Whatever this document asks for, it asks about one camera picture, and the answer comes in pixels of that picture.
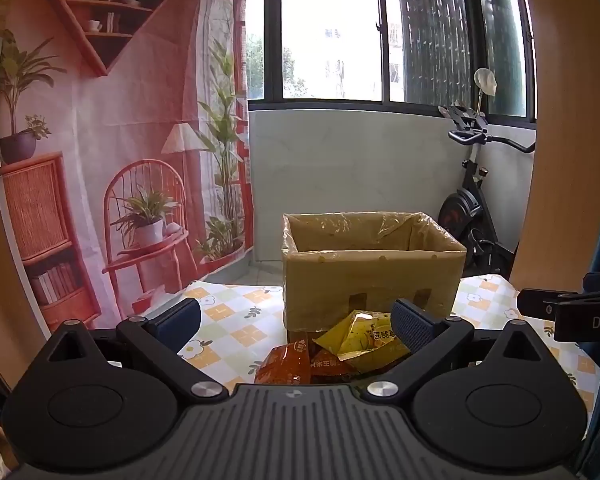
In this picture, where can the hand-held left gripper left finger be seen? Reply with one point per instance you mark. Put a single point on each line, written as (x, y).
(177, 322)

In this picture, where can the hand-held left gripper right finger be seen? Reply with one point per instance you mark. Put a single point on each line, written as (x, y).
(414, 326)

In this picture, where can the yellow snack packet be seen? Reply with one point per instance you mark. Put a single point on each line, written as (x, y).
(360, 335)

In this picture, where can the plastic-lined cardboard box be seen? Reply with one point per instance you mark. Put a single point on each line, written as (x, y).
(370, 280)

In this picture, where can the orange snack packet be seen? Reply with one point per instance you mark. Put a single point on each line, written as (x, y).
(282, 362)

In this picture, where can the floral checkered tablecloth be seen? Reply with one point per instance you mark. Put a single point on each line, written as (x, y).
(230, 312)

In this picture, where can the black exercise bike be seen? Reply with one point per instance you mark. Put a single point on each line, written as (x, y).
(472, 210)

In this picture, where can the wooden board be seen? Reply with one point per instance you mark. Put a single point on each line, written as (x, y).
(555, 135)

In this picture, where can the printed room backdrop cloth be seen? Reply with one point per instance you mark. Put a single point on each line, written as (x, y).
(105, 160)

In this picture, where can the pale plastic bag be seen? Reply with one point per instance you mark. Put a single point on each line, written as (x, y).
(485, 81)

